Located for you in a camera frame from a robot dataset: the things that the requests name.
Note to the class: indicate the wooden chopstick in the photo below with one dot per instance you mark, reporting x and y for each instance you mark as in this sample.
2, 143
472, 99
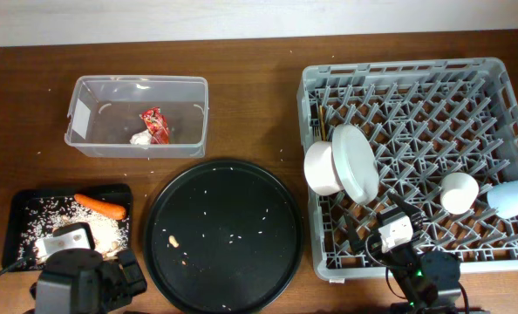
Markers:
321, 122

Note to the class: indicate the grey dishwasher rack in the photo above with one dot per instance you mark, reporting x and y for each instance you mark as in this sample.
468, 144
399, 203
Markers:
424, 120

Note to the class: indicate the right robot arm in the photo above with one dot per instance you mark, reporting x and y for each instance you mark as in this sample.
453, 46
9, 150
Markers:
430, 282

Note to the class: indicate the clear plastic bin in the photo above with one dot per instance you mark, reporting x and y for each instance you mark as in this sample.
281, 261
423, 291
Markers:
105, 112

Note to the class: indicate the white plastic fork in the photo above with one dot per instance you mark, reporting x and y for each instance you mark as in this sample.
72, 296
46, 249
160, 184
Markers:
317, 133

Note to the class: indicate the black rectangular tray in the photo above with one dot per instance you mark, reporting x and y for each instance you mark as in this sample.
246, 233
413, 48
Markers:
36, 213

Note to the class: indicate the white cup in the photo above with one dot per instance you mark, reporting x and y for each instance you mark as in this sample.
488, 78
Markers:
458, 193

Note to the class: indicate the white tissue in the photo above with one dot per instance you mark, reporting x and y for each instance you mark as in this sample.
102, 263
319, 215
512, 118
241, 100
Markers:
142, 138

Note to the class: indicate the grey bowl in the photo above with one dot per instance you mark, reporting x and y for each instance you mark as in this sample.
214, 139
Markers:
355, 163

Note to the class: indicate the pink bowl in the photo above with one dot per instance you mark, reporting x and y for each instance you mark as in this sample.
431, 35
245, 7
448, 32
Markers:
319, 169

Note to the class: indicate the round black tray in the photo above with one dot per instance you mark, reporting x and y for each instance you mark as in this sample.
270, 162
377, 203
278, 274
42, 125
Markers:
240, 233

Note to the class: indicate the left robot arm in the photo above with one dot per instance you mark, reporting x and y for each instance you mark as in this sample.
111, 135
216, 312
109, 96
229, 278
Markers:
81, 281

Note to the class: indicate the orange carrot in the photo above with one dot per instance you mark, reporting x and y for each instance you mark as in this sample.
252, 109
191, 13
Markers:
112, 211

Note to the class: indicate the red snack wrapper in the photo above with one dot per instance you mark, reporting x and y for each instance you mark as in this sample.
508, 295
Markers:
156, 125

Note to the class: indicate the peanut on tray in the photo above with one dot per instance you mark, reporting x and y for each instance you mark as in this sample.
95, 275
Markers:
173, 242

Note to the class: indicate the light blue cup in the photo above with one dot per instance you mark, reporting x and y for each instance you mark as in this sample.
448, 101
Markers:
503, 198

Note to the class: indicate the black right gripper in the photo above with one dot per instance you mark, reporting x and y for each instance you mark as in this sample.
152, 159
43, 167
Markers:
385, 216

